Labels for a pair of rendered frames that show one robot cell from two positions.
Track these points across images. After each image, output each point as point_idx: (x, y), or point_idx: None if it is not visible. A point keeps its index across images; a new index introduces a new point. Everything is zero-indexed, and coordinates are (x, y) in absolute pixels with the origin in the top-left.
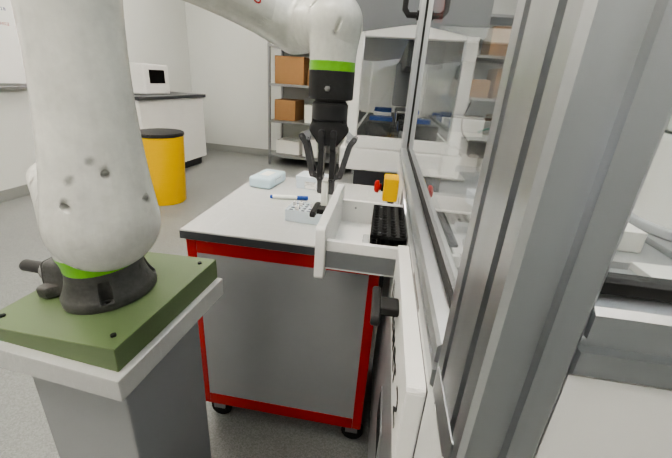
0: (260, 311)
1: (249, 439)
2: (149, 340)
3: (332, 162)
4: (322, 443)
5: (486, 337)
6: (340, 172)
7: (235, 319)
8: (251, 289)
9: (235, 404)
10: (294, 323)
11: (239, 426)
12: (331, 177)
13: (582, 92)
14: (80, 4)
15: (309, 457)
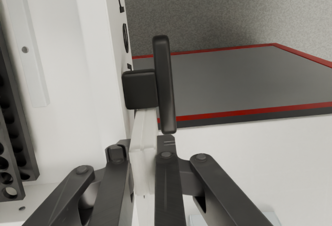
0: (248, 79)
1: (216, 33)
2: None
3: (105, 206)
4: (149, 49)
5: None
6: (73, 182)
7: (278, 70)
8: (273, 87)
9: (241, 46)
10: (196, 81)
11: (230, 42)
12: (116, 164)
13: None
14: None
15: (157, 33)
